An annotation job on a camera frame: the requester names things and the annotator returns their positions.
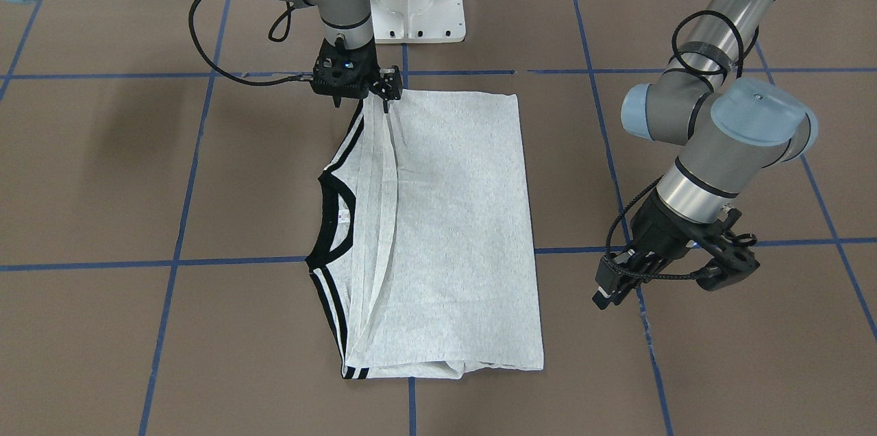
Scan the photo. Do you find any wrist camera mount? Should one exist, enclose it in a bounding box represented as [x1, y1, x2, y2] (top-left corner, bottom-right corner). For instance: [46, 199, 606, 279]
[310, 39, 369, 108]
[690, 205, 759, 291]

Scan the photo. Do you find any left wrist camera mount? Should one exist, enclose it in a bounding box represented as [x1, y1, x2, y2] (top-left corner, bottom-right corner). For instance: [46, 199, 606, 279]
[690, 205, 759, 291]

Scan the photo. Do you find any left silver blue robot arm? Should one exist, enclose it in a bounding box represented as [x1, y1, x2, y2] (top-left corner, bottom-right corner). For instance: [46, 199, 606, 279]
[593, 0, 818, 310]

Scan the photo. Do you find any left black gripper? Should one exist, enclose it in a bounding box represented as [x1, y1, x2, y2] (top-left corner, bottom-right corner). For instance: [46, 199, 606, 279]
[592, 189, 697, 310]

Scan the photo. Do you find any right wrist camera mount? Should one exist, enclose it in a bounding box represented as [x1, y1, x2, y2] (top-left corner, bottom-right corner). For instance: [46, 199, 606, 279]
[310, 39, 369, 108]

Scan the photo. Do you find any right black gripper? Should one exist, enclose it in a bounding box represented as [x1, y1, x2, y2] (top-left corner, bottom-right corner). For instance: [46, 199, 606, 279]
[349, 38, 403, 113]

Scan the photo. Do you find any white t-shirt with cartoon print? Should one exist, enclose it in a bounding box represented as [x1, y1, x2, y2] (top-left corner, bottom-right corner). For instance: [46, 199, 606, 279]
[306, 90, 544, 380]

